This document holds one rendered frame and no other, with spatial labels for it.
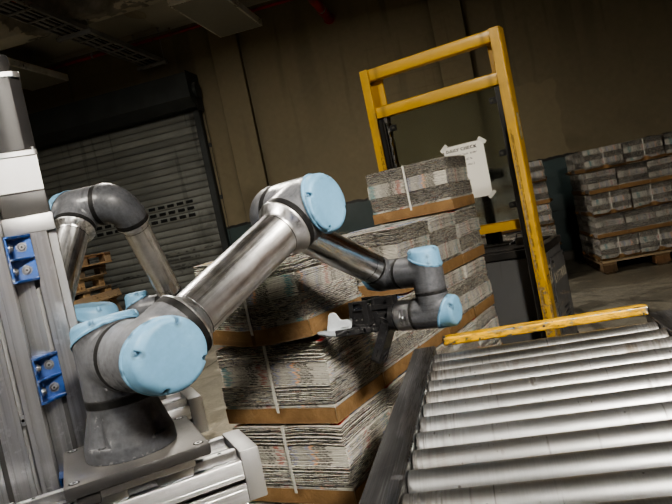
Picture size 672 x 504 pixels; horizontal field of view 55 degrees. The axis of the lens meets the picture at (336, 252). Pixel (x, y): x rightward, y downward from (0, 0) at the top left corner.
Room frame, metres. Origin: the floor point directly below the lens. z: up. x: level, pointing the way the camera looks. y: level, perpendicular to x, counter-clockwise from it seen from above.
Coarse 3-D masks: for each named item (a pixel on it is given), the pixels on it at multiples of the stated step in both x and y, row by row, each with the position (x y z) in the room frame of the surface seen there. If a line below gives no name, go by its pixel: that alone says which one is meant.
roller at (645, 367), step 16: (608, 368) 1.04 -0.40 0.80; (624, 368) 1.03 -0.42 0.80; (640, 368) 1.02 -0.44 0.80; (656, 368) 1.01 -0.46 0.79; (480, 384) 1.09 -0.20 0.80; (496, 384) 1.07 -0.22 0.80; (512, 384) 1.06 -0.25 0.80; (528, 384) 1.05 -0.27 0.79; (544, 384) 1.05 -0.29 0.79; (560, 384) 1.04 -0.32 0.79; (432, 400) 1.09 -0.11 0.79; (448, 400) 1.08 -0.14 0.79
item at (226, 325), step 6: (204, 264) 1.81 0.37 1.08; (198, 270) 1.80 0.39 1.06; (234, 312) 1.73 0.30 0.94; (228, 318) 1.75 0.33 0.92; (234, 318) 1.74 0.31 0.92; (222, 324) 1.76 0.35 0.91; (228, 324) 1.75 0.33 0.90; (234, 324) 1.74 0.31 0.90; (240, 324) 1.73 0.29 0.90; (222, 330) 1.77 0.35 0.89; (228, 330) 1.76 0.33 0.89; (234, 330) 1.75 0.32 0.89; (240, 330) 1.73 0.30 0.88
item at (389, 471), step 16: (416, 352) 1.42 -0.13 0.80; (432, 352) 1.39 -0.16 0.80; (416, 368) 1.28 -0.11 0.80; (416, 384) 1.17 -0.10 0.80; (400, 400) 1.09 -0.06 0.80; (416, 400) 1.07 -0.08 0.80; (400, 416) 1.01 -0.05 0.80; (416, 416) 0.99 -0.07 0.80; (384, 432) 0.95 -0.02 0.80; (400, 432) 0.94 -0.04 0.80; (416, 432) 0.93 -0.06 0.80; (384, 448) 0.89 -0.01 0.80; (400, 448) 0.87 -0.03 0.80; (384, 464) 0.83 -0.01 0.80; (400, 464) 0.82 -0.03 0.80; (368, 480) 0.79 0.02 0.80; (384, 480) 0.78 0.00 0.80; (400, 480) 0.77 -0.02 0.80; (368, 496) 0.74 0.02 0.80; (384, 496) 0.74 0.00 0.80; (400, 496) 0.73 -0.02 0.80
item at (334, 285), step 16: (288, 256) 1.70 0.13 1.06; (304, 256) 1.66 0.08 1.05; (272, 272) 1.65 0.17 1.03; (288, 272) 1.66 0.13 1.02; (304, 272) 1.65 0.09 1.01; (320, 272) 1.71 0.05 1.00; (336, 272) 1.77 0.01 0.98; (272, 288) 1.66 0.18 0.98; (288, 288) 1.63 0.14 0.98; (304, 288) 1.63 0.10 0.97; (320, 288) 1.70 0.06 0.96; (336, 288) 1.75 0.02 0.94; (352, 288) 1.82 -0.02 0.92; (256, 304) 1.70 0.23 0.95; (272, 304) 1.66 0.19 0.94; (288, 304) 1.63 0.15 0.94; (304, 304) 1.62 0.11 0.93; (320, 304) 1.67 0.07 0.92; (336, 304) 1.73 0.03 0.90; (272, 320) 1.67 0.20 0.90; (288, 320) 1.64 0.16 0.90
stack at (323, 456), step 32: (448, 288) 2.46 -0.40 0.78; (224, 352) 1.82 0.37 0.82; (256, 352) 1.76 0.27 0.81; (288, 352) 1.71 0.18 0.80; (320, 352) 1.66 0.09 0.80; (352, 352) 1.77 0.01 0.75; (448, 352) 2.33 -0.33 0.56; (224, 384) 1.84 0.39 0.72; (256, 384) 1.78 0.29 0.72; (288, 384) 1.72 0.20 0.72; (320, 384) 1.66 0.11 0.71; (352, 384) 1.74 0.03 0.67; (352, 416) 1.71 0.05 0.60; (384, 416) 1.86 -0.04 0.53; (288, 448) 1.75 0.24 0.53; (320, 448) 1.69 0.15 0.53; (352, 448) 1.68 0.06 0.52; (288, 480) 1.75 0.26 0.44; (320, 480) 1.70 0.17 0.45; (352, 480) 1.66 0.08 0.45
